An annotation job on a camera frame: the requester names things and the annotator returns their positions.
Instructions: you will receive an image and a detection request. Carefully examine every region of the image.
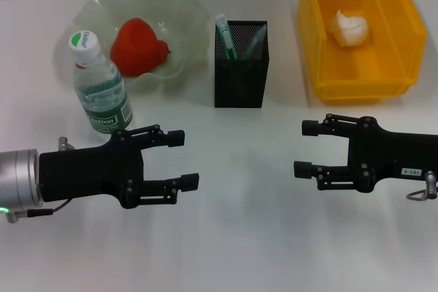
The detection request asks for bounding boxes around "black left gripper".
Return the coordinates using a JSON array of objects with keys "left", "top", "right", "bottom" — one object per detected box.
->
[{"left": 38, "top": 124, "right": 201, "bottom": 210}]

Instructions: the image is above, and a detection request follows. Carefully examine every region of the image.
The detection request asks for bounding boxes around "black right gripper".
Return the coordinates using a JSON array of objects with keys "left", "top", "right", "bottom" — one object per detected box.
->
[{"left": 293, "top": 113, "right": 438, "bottom": 194}]

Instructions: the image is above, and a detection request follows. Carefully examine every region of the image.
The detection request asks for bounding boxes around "clear green-label water bottle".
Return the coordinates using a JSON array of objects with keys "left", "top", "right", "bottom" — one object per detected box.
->
[{"left": 68, "top": 30, "right": 135, "bottom": 135}]

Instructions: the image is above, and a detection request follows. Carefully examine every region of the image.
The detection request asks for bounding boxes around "soft red-orange toy orange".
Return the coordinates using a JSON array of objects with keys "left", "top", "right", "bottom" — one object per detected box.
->
[{"left": 109, "top": 17, "right": 172, "bottom": 77}]

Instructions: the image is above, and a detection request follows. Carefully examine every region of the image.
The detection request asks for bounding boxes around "white paper ball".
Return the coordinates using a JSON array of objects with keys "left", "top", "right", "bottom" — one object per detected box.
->
[{"left": 330, "top": 9, "right": 372, "bottom": 49}]

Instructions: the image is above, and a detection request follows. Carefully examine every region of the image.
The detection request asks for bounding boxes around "grey pen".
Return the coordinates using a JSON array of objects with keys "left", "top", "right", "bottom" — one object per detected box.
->
[{"left": 239, "top": 24, "right": 268, "bottom": 61}]

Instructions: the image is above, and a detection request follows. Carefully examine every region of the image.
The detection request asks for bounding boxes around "mint green utility knife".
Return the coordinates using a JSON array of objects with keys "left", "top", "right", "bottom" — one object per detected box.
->
[{"left": 215, "top": 14, "right": 239, "bottom": 61}]

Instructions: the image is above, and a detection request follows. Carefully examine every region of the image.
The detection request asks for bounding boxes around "black mesh pen holder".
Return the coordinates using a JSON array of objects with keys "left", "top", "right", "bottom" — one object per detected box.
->
[{"left": 214, "top": 20, "right": 270, "bottom": 109}]

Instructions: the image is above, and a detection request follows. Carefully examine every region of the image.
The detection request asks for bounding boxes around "pale green wavy glass plate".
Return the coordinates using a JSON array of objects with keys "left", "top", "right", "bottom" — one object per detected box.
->
[{"left": 53, "top": 0, "right": 211, "bottom": 96}]

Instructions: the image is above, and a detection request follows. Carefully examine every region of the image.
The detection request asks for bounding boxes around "yellow plastic bin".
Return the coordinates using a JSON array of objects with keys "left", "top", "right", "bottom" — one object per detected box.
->
[{"left": 296, "top": 0, "right": 428, "bottom": 105}]

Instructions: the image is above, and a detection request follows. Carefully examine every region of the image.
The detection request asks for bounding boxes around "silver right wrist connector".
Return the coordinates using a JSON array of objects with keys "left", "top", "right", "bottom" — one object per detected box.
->
[{"left": 425, "top": 172, "right": 438, "bottom": 200}]

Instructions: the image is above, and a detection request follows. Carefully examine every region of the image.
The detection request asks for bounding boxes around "grey right arm cable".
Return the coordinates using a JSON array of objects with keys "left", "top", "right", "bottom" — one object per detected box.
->
[{"left": 406, "top": 189, "right": 438, "bottom": 202}]

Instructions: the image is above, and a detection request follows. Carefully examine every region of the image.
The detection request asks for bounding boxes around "black cable with silver plug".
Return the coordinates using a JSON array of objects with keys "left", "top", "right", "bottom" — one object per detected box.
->
[{"left": 6, "top": 198, "right": 73, "bottom": 224}]

